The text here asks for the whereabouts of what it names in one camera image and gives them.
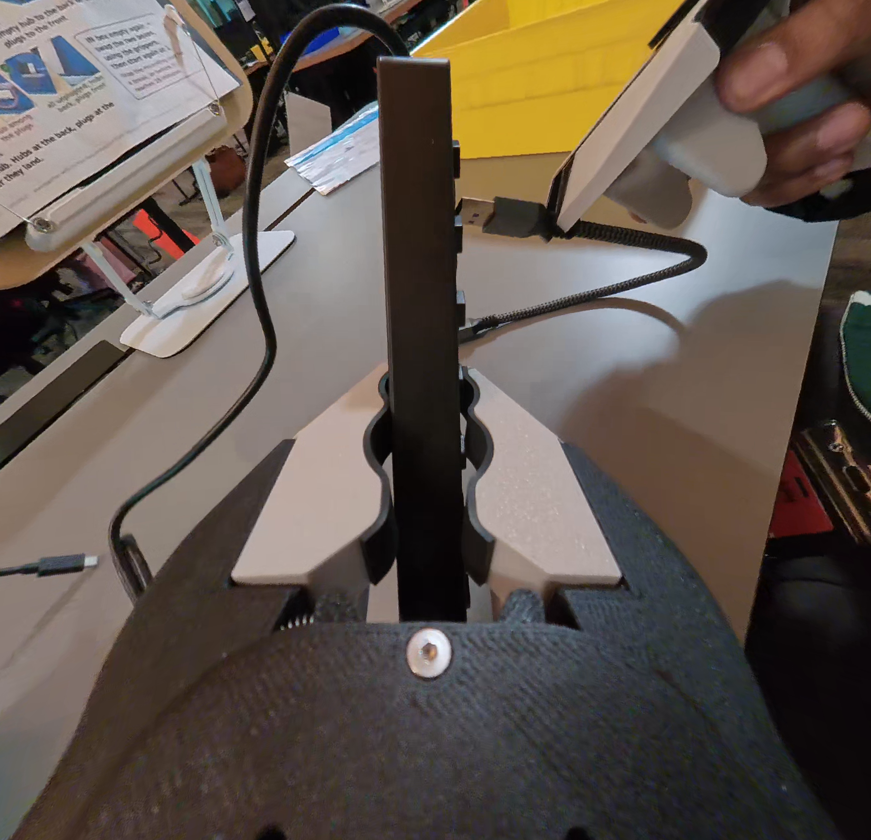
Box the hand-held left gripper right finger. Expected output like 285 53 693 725
461 368 623 620

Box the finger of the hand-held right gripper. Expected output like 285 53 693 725
546 18 722 239

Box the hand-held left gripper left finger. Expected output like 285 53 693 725
230 369 399 592

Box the yellow plastic bin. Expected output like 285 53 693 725
411 0 715 159

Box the braided cable with grey plug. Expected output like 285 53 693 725
457 195 709 346

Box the long black multiport USB hub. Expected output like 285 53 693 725
108 3 472 625

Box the grey desk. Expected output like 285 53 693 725
0 153 839 840

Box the person's right hand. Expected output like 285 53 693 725
714 0 871 210

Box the printed paper sheet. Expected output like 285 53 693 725
284 102 382 196

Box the cardboard sheet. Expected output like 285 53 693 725
284 90 334 157

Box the dark green jacket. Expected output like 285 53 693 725
839 290 871 422

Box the instruction sheet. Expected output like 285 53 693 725
0 0 242 239

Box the thin black cable with plug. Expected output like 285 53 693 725
0 553 100 579

